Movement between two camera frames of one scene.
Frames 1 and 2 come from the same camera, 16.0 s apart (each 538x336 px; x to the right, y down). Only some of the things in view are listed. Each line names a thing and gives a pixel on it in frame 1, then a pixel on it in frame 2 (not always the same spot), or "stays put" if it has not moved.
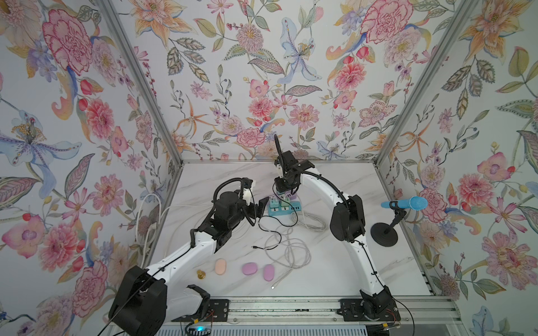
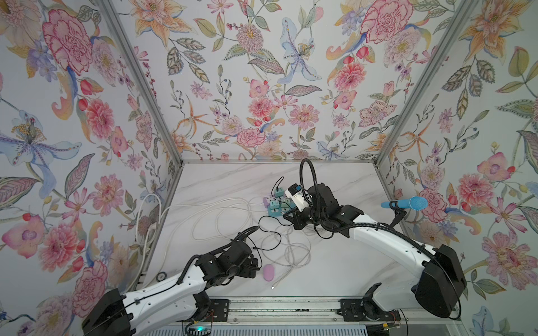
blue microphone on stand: x=382 y=234 stays put
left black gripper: x=260 y=208 → x=249 y=270
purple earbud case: x=268 y=272 stays put
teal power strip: x=293 y=206 stays put
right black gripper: x=279 y=186 → x=296 y=220
